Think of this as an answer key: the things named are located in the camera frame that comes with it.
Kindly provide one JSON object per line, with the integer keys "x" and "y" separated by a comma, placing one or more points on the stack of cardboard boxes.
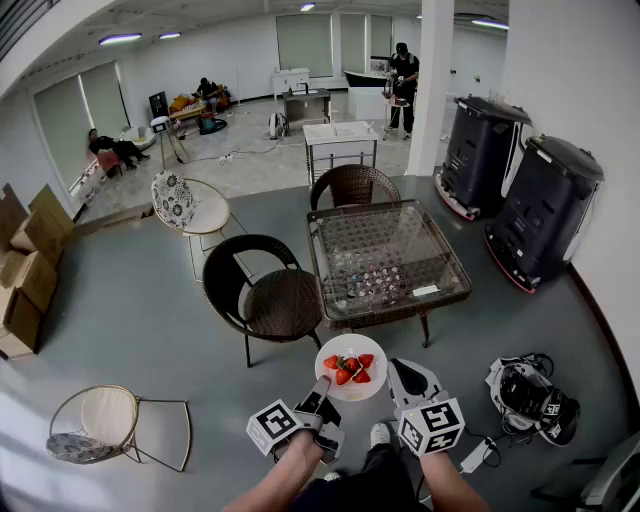
{"x": 30, "y": 270}

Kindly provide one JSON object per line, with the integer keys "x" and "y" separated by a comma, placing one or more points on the tripod with white box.
{"x": 161, "y": 125}

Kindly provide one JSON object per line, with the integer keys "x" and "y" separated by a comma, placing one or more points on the glass top wicker table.
{"x": 380, "y": 240}

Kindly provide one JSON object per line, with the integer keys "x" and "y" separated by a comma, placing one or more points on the dark blue bag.
{"x": 212, "y": 125}

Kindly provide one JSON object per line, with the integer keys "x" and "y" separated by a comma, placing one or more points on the yellow sofa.
{"x": 182, "y": 106}

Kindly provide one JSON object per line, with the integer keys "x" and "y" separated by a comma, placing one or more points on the red strawberry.
{"x": 352, "y": 364}
{"x": 331, "y": 362}
{"x": 362, "y": 376}
{"x": 343, "y": 376}
{"x": 366, "y": 360}

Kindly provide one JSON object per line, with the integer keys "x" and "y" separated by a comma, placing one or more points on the dark wicker chair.
{"x": 282, "y": 305}

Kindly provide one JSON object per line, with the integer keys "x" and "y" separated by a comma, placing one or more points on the pink stool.
{"x": 108, "y": 162}

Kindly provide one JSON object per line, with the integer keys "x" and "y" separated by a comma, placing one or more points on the white metal-frame table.
{"x": 340, "y": 132}

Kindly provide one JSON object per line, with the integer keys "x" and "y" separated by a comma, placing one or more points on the white cart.
{"x": 396, "y": 112}

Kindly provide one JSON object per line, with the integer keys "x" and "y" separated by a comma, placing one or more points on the black delivery robot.
{"x": 475, "y": 155}
{"x": 545, "y": 215}

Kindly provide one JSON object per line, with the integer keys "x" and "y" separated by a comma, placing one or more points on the floral cushion gold frame chair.
{"x": 105, "y": 415}
{"x": 172, "y": 200}

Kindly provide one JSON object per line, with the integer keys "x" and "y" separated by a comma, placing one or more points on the person's right forearm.
{"x": 450, "y": 485}

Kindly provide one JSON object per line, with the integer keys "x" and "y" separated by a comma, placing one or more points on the white counter block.
{"x": 365, "y": 102}

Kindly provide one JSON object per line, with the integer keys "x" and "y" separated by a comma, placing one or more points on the grey sink counter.
{"x": 306, "y": 102}

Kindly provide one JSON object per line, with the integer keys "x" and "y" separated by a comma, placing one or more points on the person's black trousers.
{"x": 375, "y": 480}

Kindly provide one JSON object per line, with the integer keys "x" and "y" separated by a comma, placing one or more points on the brown wicker chair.
{"x": 352, "y": 185}

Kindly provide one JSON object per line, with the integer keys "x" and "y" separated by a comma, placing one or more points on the white backpack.
{"x": 277, "y": 125}

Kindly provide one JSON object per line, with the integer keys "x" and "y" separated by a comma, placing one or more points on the white power adapter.
{"x": 475, "y": 455}

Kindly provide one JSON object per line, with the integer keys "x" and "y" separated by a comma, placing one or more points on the white cabinet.
{"x": 290, "y": 80}

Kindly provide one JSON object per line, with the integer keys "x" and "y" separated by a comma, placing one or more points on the wide grey window blind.
{"x": 65, "y": 120}

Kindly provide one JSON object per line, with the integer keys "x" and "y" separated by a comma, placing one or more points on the white round pet bed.
{"x": 137, "y": 137}

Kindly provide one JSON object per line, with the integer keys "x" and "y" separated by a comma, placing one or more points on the black monitor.
{"x": 158, "y": 104}

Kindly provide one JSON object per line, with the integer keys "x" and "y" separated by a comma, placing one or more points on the white plate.
{"x": 350, "y": 345}

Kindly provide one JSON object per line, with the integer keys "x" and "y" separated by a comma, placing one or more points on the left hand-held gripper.
{"x": 272, "y": 425}

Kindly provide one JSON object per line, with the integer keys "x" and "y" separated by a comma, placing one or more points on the person's white shoe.
{"x": 332, "y": 476}
{"x": 380, "y": 434}

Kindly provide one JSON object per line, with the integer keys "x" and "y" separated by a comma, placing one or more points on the long ceiling light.
{"x": 170, "y": 35}
{"x": 490, "y": 24}
{"x": 120, "y": 39}
{"x": 307, "y": 6}

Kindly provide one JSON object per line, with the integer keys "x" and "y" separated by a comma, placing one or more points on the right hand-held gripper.
{"x": 432, "y": 425}

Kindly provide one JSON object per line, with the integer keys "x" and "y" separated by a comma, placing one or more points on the white black equipment pile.
{"x": 525, "y": 395}

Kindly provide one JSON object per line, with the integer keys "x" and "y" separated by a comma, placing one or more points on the dark office chair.
{"x": 605, "y": 480}

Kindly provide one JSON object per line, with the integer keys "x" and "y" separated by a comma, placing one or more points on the black bathtub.
{"x": 365, "y": 78}

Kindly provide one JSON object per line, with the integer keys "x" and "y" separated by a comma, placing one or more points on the white card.
{"x": 426, "y": 290}

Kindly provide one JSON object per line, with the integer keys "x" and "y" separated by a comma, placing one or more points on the person's left forearm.
{"x": 285, "y": 475}

